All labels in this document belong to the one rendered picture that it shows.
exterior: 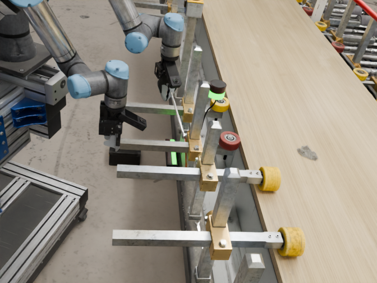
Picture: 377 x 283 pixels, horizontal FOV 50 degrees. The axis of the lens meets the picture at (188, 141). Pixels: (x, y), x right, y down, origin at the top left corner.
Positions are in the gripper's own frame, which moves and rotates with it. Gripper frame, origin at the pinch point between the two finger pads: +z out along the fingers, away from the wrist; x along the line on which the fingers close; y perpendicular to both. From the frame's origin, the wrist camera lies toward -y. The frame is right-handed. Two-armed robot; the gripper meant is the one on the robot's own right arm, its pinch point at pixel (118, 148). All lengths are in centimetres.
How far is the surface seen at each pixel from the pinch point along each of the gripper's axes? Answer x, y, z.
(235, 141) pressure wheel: 2.4, -43.3, -9.0
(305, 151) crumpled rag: 7, -69, -10
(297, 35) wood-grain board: -104, -102, -10
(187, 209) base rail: 18.4, -26.6, 11.9
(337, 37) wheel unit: -119, -136, -5
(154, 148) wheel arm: 1.4, -13.4, -2.3
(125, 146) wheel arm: 1.5, -2.5, -2.4
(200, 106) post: -2.3, -28.1, -20.2
